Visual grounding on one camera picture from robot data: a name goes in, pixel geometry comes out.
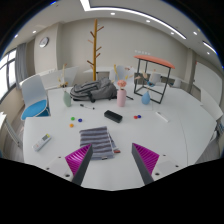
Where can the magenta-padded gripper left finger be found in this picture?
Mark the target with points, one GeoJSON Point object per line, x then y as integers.
{"type": "Point", "coordinates": [78, 159]}

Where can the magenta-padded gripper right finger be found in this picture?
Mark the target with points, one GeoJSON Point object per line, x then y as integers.
{"type": "Point", "coordinates": [146, 158]}

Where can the grey and pink striped towel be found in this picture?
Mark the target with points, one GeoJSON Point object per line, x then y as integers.
{"type": "Point", "coordinates": [96, 140]}

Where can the orange round magnet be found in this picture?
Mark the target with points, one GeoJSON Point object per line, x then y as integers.
{"type": "Point", "coordinates": [71, 125]}

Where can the white remote control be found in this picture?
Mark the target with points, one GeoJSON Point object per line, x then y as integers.
{"type": "Point", "coordinates": [41, 142]}

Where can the green round magnet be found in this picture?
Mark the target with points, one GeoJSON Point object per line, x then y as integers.
{"type": "Point", "coordinates": [72, 118]}

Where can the small blue round magnet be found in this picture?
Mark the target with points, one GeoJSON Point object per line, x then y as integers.
{"type": "Point", "coordinates": [139, 116]}

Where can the white bar-shaped eraser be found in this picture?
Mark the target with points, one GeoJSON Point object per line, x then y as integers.
{"type": "Point", "coordinates": [162, 116]}

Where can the black and white marker pen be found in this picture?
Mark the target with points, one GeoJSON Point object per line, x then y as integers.
{"type": "Point", "coordinates": [86, 106]}

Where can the black rectangular box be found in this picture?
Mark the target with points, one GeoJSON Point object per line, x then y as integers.
{"type": "Point", "coordinates": [113, 116]}

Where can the blue vase with dried flowers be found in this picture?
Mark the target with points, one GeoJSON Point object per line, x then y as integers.
{"type": "Point", "coordinates": [146, 98]}

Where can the green vase with dried flowers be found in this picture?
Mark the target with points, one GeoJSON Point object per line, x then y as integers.
{"type": "Point", "coordinates": [67, 99]}

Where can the pink vase with dried flowers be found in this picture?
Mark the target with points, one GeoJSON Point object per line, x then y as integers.
{"type": "Point", "coordinates": [121, 97]}

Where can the grey backpack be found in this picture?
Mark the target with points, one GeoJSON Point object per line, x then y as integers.
{"type": "Point", "coordinates": [95, 89]}

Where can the white side desk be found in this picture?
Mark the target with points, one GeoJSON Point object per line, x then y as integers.
{"type": "Point", "coordinates": [8, 130]}

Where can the white chair with blue cushion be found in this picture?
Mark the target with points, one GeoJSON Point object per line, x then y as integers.
{"type": "Point", "coordinates": [33, 91]}

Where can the black-framed orange-topped side table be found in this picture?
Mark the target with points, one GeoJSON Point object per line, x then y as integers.
{"type": "Point", "coordinates": [155, 60]}

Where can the wooden coat rack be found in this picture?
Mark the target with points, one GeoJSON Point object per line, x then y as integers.
{"type": "Point", "coordinates": [95, 50]}

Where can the window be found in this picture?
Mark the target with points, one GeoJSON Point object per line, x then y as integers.
{"type": "Point", "coordinates": [6, 73]}

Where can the grey curtain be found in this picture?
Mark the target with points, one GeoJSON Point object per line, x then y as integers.
{"type": "Point", "coordinates": [21, 60]}

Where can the long ceiling light strip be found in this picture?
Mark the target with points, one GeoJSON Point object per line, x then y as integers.
{"type": "Point", "coordinates": [133, 12]}

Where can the round ceiling spotlights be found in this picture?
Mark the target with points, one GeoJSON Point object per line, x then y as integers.
{"type": "Point", "coordinates": [112, 13]}

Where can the round wall clock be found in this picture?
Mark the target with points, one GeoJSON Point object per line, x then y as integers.
{"type": "Point", "coordinates": [44, 42]}

